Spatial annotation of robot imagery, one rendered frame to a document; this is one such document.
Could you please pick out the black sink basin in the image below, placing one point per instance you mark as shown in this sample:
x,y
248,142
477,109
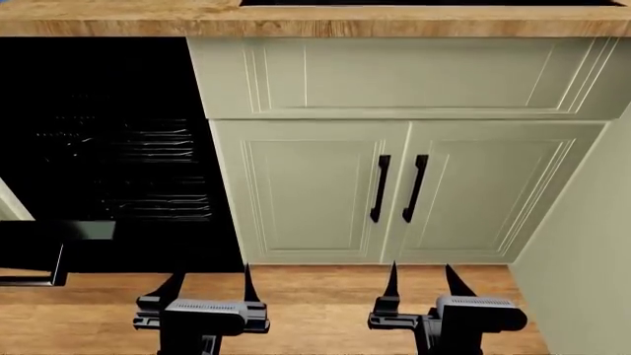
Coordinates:
x,y
429,3

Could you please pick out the open black dishwasher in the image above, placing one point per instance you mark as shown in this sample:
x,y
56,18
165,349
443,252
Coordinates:
x,y
98,81

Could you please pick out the pale green false drawer front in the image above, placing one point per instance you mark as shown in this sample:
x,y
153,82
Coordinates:
x,y
404,74

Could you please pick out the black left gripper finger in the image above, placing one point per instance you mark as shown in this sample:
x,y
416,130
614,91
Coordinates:
x,y
170,290
250,292

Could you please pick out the wooden kitchen countertop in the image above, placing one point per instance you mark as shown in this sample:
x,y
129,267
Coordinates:
x,y
148,20

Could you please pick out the black dishwasher door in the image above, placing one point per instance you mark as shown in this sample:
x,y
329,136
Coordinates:
x,y
74,229

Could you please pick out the grey right gripper camera box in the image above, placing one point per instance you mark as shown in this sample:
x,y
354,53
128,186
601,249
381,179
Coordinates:
x,y
480,314

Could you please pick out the pale green cabinet corner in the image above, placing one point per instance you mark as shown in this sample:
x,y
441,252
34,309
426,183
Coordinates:
x,y
12,203

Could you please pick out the grey gripper camera box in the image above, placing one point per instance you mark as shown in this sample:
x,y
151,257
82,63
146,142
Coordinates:
x,y
480,314
204,308

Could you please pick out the pale green cabinet door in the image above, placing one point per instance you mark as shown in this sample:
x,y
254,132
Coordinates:
x,y
488,192
310,192

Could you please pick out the grey left gripper camera box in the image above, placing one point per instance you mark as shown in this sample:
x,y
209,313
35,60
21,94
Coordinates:
x,y
204,308

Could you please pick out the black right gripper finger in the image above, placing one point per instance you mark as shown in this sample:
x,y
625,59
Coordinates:
x,y
392,284
461,286

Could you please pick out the pale green cabinet side panel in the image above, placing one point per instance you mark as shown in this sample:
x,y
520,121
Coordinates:
x,y
581,240

